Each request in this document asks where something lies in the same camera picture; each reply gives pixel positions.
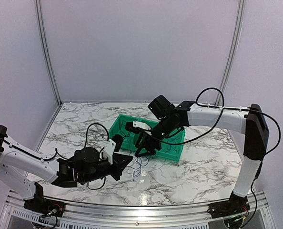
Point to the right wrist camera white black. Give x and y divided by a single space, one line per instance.
136 127

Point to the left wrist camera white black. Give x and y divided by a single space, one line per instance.
113 145

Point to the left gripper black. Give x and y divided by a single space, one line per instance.
119 165

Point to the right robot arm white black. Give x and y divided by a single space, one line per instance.
248 121

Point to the left aluminium corner post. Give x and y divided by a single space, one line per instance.
46 53

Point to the green three-compartment plastic bin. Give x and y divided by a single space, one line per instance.
169 152

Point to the aluminium corner post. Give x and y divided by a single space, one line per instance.
46 53
234 44

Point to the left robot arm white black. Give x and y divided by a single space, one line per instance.
86 165

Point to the right aluminium corner post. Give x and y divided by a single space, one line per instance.
234 44

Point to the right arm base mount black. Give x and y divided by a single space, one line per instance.
228 208

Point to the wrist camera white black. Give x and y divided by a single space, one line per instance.
136 127
113 145

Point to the aluminium front frame rail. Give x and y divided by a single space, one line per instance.
187 216

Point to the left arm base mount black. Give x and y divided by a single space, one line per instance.
46 206

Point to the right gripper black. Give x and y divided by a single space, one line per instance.
146 143

